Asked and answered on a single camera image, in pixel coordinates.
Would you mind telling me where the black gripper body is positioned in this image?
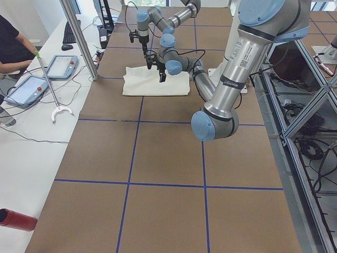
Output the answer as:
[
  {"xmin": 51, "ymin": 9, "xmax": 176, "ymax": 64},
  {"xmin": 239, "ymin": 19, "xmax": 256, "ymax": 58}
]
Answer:
[
  {"xmin": 156, "ymin": 60, "xmax": 166, "ymax": 77},
  {"xmin": 138, "ymin": 35, "xmax": 149, "ymax": 50}
]

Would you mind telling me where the cream long-sleeve cat shirt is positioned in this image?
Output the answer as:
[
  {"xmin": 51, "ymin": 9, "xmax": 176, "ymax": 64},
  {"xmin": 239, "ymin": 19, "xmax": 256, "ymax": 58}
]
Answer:
[{"xmin": 122, "ymin": 66, "xmax": 190, "ymax": 96}]

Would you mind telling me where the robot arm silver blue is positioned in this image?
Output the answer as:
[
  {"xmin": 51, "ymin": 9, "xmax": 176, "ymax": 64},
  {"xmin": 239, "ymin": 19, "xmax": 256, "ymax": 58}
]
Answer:
[
  {"xmin": 158, "ymin": 1, "xmax": 311, "ymax": 141},
  {"xmin": 129, "ymin": 0, "xmax": 201, "ymax": 69}
]

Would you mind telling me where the black keyboard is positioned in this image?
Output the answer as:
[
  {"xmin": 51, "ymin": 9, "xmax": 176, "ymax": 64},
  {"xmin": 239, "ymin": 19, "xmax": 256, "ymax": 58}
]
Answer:
[{"xmin": 62, "ymin": 22, "xmax": 76, "ymax": 44}]

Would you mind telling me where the black computer mouse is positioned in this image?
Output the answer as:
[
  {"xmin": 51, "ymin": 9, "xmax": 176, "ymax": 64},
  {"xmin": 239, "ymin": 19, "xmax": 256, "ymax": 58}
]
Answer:
[{"xmin": 61, "ymin": 44, "xmax": 73, "ymax": 51}]

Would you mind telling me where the far teach pendant blue grey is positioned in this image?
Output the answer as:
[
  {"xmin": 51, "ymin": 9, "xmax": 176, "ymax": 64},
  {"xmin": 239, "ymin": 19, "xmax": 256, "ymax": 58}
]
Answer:
[{"xmin": 46, "ymin": 55, "xmax": 78, "ymax": 80}]

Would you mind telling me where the teach pendant blue grey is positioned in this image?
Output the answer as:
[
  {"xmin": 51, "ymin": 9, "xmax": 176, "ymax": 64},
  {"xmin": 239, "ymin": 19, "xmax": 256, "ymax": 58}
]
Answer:
[
  {"xmin": 46, "ymin": 55, "xmax": 78, "ymax": 80},
  {"xmin": 4, "ymin": 75, "xmax": 48, "ymax": 106}
]

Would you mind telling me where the reacher grabber stick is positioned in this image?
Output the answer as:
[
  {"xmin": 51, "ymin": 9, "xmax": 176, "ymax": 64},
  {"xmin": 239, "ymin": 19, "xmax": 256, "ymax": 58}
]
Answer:
[{"xmin": 34, "ymin": 51, "xmax": 74, "ymax": 124}]

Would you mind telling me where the near teach pendant blue grey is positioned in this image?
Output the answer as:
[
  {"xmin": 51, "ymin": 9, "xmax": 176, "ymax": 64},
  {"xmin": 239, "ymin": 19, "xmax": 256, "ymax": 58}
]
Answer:
[{"xmin": 4, "ymin": 75, "xmax": 48, "ymax": 106}]

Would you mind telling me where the person in dark shirt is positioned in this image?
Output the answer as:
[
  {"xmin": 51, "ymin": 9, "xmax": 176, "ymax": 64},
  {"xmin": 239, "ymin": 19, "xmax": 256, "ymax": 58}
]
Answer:
[{"xmin": 1, "ymin": 15, "xmax": 37, "ymax": 74}]

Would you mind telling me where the red bottle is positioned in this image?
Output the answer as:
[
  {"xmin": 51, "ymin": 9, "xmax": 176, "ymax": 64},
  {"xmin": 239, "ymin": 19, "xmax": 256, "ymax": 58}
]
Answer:
[{"xmin": 1, "ymin": 208, "xmax": 38, "ymax": 231}]

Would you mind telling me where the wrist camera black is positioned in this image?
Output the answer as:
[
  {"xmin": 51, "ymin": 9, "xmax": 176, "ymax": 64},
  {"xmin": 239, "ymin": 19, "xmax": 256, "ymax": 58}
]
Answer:
[
  {"xmin": 146, "ymin": 53, "xmax": 157, "ymax": 70},
  {"xmin": 129, "ymin": 30, "xmax": 138, "ymax": 43}
]

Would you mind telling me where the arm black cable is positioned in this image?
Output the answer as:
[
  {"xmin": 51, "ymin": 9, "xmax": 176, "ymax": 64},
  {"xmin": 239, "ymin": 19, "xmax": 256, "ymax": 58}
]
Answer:
[{"xmin": 150, "ymin": 48, "xmax": 206, "ymax": 77}]

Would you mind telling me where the white camera mast base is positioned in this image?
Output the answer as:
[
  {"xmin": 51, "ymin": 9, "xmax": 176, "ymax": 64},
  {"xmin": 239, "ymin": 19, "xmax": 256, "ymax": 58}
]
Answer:
[{"xmin": 209, "ymin": 1, "xmax": 242, "ymax": 86}]

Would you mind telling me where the aluminium frame post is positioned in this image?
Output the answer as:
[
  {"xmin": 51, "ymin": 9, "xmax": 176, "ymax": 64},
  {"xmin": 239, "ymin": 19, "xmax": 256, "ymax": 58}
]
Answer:
[{"xmin": 60, "ymin": 0, "xmax": 98, "ymax": 81}]

